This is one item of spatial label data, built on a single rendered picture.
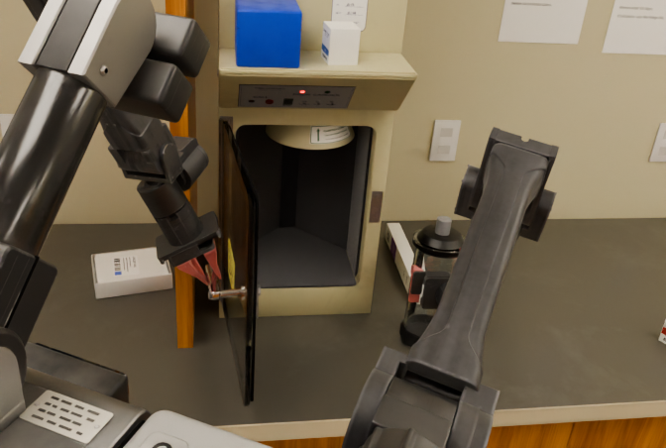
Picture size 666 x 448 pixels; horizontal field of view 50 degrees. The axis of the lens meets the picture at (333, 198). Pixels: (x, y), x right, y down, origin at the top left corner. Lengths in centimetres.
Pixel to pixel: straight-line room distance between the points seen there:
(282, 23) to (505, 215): 54
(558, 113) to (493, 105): 18
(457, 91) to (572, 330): 64
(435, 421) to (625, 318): 120
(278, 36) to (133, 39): 65
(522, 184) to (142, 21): 43
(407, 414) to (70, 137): 30
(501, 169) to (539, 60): 112
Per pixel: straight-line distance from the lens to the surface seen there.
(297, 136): 133
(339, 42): 117
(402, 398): 57
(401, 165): 186
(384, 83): 118
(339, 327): 149
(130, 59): 49
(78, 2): 49
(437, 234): 136
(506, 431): 147
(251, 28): 112
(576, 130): 199
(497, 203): 73
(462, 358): 61
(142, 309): 154
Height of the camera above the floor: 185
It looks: 28 degrees down
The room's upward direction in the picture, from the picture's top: 5 degrees clockwise
